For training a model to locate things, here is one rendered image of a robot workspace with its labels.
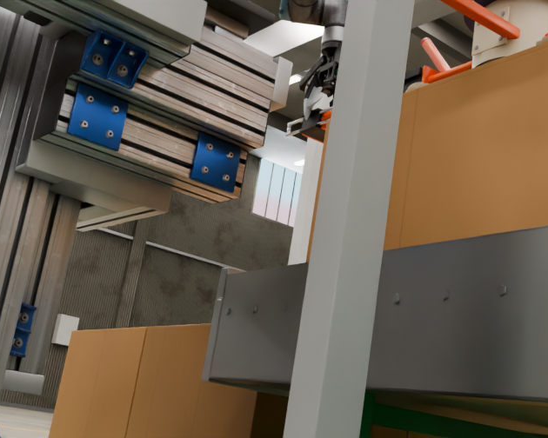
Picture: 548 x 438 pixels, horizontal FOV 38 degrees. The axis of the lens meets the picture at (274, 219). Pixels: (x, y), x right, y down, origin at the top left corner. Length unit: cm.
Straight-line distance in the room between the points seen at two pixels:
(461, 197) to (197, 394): 81
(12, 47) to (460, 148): 77
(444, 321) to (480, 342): 7
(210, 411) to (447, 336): 86
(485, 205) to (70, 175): 67
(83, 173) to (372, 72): 61
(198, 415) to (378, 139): 100
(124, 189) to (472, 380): 73
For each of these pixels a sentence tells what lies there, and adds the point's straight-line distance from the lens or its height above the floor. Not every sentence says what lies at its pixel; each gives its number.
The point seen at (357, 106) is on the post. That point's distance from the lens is 94.
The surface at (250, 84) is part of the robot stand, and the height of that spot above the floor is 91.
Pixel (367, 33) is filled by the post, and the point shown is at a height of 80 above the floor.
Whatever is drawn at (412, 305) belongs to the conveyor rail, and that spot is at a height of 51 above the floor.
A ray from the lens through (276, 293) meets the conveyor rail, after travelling 132.
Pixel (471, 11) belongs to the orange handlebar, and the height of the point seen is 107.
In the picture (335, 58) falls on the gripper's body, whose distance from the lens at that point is 204.
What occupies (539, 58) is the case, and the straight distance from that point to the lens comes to 128.
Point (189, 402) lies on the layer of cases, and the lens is 185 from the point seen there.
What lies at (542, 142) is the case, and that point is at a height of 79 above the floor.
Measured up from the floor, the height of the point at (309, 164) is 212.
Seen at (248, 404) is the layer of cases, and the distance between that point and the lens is 163.
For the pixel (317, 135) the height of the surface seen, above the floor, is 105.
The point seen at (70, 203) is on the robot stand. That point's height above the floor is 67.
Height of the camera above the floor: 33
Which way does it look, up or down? 15 degrees up
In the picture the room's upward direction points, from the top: 9 degrees clockwise
